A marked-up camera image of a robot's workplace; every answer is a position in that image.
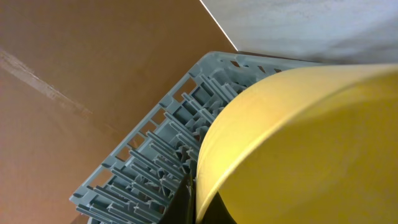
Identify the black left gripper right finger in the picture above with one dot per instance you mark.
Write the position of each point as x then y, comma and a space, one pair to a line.
217, 212

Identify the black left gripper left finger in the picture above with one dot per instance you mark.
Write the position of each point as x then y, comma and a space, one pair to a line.
182, 207

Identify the yellow bowl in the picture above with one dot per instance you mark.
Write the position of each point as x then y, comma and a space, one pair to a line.
307, 145

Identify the grey plastic dishwasher rack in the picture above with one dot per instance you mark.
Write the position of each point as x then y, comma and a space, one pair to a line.
137, 182

